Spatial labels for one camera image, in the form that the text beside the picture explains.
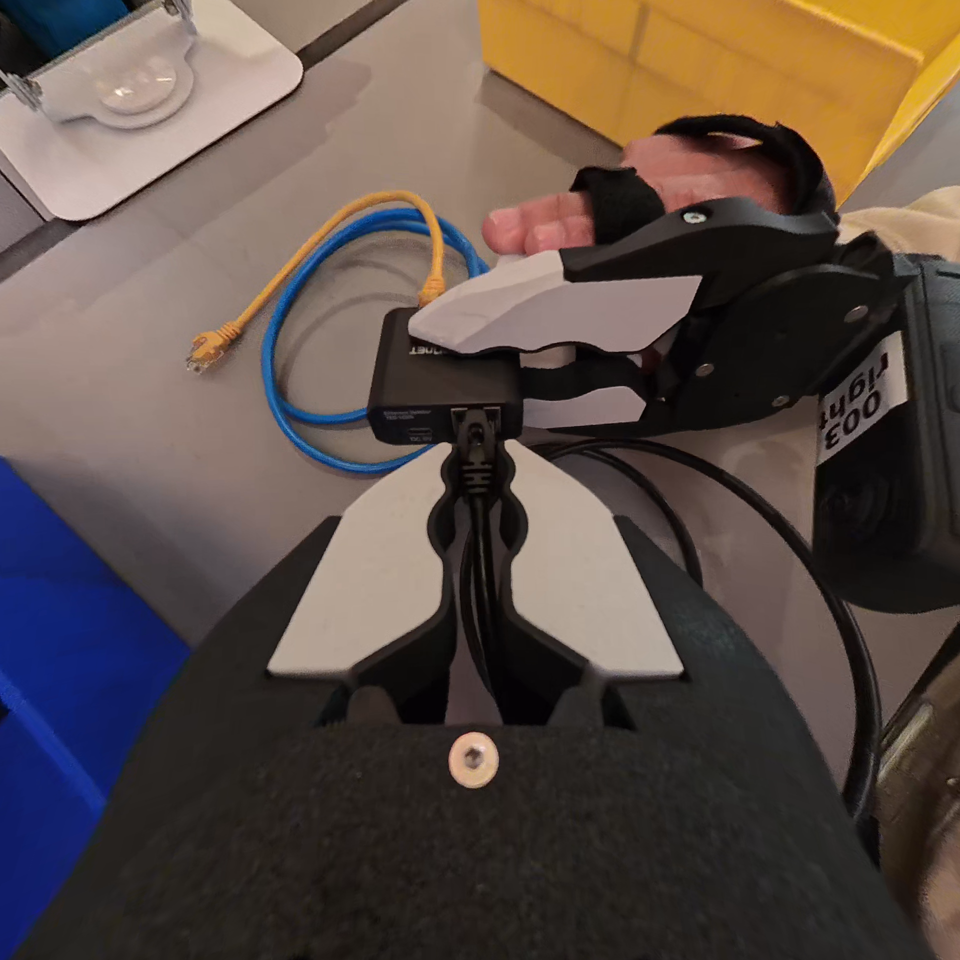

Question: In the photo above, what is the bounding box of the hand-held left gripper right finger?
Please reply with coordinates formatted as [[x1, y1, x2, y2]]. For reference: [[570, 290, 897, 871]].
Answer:
[[488, 441, 687, 724]]

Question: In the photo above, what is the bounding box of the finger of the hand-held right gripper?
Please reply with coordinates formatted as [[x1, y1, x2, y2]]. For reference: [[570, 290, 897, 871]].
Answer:
[[408, 248, 706, 358], [525, 353, 661, 433]]

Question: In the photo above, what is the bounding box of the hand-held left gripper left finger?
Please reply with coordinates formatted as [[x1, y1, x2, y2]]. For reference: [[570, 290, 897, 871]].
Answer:
[[267, 444, 478, 724]]

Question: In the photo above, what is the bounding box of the black ethernet port adapter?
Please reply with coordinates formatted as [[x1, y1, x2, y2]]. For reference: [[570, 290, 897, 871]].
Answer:
[[368, 308, 526, 448]]

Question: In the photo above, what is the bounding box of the blue ethernet cable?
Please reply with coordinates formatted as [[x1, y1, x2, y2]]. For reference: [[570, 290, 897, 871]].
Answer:
[[260, 207, 493, 477]]

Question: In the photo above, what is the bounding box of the black ethernet cable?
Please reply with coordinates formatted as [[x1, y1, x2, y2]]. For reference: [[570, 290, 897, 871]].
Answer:
[[455, 405, 883, 819]]

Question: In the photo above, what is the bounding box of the yellow plastic bin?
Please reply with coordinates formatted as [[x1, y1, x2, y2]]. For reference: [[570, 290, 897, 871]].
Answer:
[[477, 0, 960, 204]]

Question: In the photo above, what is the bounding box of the orange ethernet cable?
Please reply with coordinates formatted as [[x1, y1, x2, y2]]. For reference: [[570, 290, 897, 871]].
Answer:
[[183, 191, 451, 373]]

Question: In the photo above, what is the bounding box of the blue plastic bin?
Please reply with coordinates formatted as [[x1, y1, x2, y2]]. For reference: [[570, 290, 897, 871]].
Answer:
[[0, 458, 193, 960]]

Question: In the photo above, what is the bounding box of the person's right forearm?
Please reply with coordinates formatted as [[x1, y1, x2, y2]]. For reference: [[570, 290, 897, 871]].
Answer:
[[837, 188, 960, 259]]

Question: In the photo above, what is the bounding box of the person's right hand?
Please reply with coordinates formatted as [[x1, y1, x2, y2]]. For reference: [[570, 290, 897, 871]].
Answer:
[[483, 113, 838, 259]]

